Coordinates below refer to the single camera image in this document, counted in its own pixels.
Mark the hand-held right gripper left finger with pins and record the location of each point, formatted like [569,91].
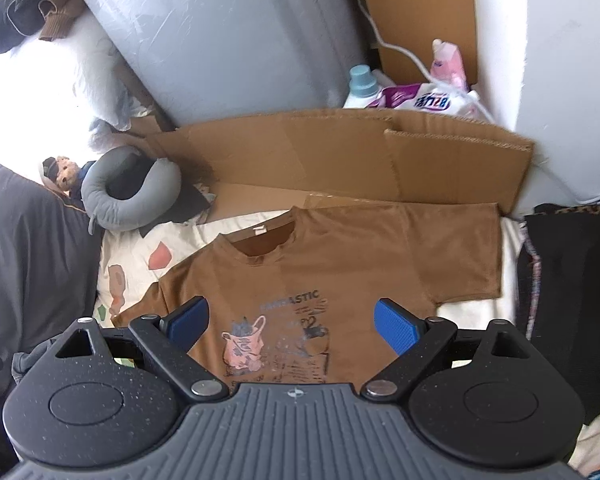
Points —
[190,320]

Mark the white bottle with teal cap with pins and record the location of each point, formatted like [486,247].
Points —
[362,82]

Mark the grey plastic-wrapped mattress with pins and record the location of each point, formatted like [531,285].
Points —
[205,35]

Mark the large folded cardboard sheet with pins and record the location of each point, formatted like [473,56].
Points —
[330,150]

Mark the dark grey pillow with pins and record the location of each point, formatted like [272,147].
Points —
[30,260]

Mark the brown knit garment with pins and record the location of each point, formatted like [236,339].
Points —
[60,17]

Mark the pink bottle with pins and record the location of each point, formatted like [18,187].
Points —
[447,67]

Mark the upright cardboard panel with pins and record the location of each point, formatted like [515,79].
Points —
[420,5]

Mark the grey neck pillow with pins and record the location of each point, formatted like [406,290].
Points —
[95,195]

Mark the purple and white detergent bag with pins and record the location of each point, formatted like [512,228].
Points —
[420,97]

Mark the black garment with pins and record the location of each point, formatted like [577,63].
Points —
[10,20]

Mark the cream printed bed sheet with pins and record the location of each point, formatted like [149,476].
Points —
[190,240]

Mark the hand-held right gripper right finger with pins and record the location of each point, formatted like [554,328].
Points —
[397,327]

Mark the pile of black clothes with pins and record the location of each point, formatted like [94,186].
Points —
[570,285]

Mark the black cloth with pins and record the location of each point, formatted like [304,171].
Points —
[185,205]

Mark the brown printed t-shirt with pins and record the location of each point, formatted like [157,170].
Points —
[330,260]

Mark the brown plush toy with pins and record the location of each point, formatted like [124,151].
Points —
[65,172]

